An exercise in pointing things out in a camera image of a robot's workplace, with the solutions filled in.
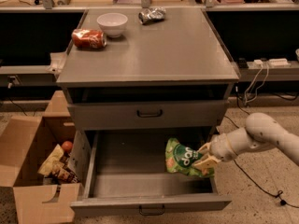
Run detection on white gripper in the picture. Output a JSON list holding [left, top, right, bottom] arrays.
[[192, 133, 237, 171]]

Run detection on green rice chip bag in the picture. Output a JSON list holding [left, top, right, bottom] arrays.
[[165, 138, 214, 178]]

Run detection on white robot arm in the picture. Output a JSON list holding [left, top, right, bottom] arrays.
[[192, 113, 299, 171]]

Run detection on closed grey upper drawer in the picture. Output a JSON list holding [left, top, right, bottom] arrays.
[[67, 100, 228, 131]]

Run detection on open grey middle drawer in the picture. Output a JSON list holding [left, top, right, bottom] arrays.
[[71, 128, 231, 217]]

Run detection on grey drawer cabinet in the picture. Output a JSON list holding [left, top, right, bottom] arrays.
[[56, 7, 240, 201]]

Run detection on crumpled silver foil bag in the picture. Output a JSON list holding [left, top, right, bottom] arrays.
[[138, 7, 166, 25]]

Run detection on yellow snack bag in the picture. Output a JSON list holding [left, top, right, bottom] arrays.
[[37, 145, 64, 175]]

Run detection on white power strip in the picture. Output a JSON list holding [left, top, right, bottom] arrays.
[[268, 58, 291, 67]]

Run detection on red apple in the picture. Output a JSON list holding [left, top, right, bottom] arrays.
[[62, 141, 73, 153]]

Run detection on brown snack packet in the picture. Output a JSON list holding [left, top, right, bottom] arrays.
[[51, 161, 78, 183]]

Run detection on white bowl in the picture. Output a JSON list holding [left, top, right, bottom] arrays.
[[96, 13, 128, 37]]

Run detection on red soda can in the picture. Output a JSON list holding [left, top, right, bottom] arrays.
[[71, 29, 107, 49]]

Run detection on brown cardboard box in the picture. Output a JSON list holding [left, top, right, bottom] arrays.
[[0, 91, 80, 224]]

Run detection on black floor cable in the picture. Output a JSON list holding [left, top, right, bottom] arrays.
[[215, 96, 299, 209]]

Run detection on white hanging cables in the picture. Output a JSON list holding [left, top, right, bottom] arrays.
[[243, 59, 270, 106]]

